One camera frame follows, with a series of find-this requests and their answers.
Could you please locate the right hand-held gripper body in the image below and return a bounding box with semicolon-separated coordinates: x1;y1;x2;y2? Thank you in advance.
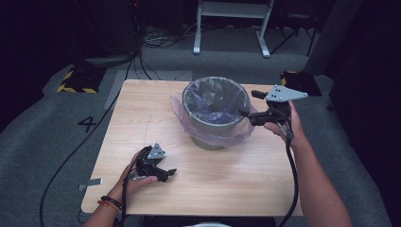
264;83;309;127

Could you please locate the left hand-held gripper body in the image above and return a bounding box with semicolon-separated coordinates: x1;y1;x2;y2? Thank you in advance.
134;143;166;178

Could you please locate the green plastic bin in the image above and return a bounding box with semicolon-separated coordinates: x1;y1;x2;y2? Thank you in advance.
182;76;252;151

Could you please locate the purple plastic bag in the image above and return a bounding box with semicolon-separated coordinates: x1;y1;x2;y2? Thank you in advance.
169;77;258;148

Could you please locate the person's right hand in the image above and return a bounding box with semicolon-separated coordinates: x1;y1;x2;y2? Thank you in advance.
263;99;307;148

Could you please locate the person's left hand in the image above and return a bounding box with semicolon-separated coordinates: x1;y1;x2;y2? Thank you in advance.
108;150;159;203

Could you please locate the black yellow striped base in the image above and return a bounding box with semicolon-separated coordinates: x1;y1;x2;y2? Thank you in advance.
56;65;107;95
280;70;323;97

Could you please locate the grey tape strip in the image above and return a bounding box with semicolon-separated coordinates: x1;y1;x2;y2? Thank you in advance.
78;178;104;192

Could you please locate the white rounded object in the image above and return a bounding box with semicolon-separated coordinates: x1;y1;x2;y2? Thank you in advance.
183;221;234;227

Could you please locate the black tripod stand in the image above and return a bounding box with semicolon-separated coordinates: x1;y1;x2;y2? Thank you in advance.
269;9;319;57

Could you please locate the grey column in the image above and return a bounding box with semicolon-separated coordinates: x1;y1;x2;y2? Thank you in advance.
303;0;363;77

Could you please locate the white metal stand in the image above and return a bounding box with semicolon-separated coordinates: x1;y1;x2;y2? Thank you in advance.
192;0;275;59

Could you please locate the dark equipment rack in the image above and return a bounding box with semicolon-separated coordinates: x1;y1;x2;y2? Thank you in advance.
73;0;144;69

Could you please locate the left hand-held gripper cable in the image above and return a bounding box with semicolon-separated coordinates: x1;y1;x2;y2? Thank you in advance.
118;145;153;227

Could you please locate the hand-held gripper cable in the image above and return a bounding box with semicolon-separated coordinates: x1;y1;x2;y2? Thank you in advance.
276;121;300;227
118;145;153;227

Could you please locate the black bead bracelet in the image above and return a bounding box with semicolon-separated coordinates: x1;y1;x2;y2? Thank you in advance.
100;195;124;209

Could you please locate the orange bracelet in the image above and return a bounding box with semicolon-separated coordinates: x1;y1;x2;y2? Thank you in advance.
96;200;121;213

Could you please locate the right hand-held gripper cable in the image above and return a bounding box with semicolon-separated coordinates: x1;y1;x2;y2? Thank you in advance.
276;121;300;227

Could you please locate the long black floor cable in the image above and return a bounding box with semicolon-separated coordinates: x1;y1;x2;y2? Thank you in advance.
39;51;141;227

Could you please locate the bundle of floor cables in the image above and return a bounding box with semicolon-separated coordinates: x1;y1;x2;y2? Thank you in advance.
140;22;199;50

